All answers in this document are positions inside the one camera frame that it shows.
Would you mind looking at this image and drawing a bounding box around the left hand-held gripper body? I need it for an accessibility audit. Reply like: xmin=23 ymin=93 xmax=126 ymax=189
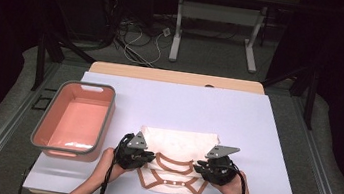
xmin=113 ymin=128 xmax=150 ymax=172

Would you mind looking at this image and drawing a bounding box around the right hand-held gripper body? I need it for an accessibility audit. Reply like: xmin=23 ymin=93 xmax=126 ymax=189
xmin=201 ymin=143 xmax=242 ymax=188

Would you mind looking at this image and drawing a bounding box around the cream baby vest brown trim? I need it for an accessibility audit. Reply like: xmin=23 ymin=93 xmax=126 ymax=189
xmin=132 ymin=123 xmax=222 ymax=194

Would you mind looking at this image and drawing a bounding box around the pink plastic basket grey rim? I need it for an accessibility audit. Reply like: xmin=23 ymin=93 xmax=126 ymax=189
xmin=27 ymin=74 xmax=119 ymax=165

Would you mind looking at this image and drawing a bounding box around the person's right hand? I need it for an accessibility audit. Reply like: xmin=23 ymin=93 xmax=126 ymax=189
xmin=216 ymin=168 xmax=257 ymax=194

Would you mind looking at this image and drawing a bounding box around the person's left hand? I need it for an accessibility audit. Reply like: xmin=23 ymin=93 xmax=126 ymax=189
xmin=87 ymin=145 xmax=129 ymax=190

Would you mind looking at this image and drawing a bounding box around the white table cover sheet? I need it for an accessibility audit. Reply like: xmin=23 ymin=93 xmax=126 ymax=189
xmin=22 ymin=64 xmax=316 ymax=194

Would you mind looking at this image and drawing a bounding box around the black metal stand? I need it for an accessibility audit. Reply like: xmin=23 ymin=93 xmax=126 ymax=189
xmin=256 ymin=60 xmax=321 ymax=131
xmin=31 ymin=30 xmax=100 ymax=100

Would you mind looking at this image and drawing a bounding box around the white power adapter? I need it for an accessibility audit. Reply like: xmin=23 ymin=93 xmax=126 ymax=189
xmin=161 ymin=26 xmax=173 ymax=38

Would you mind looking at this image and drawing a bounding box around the white-legged desk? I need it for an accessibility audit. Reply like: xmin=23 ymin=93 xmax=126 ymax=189
xmin=149 ymin=0 xmax=303 ymax=79

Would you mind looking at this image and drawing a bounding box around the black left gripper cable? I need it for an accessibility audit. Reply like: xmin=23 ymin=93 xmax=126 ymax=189
xmin=96 ymin=130 xmax=134 ymax=194

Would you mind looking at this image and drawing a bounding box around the metal floor rail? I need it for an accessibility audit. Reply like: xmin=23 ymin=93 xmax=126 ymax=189
xmin=0 ymin=53 xmax=62 ymax=194
xmin=279 ymin=96 xmax=344 ymax=194

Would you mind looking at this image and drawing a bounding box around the white floor cable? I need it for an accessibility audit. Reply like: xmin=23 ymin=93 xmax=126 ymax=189
xmin=122 ymin=24 xmax=167 ymax=68

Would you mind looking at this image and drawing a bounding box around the black cable bundle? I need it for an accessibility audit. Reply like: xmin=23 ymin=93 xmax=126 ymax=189
xmin=94 ymin=0 xmax=130 ymax=51

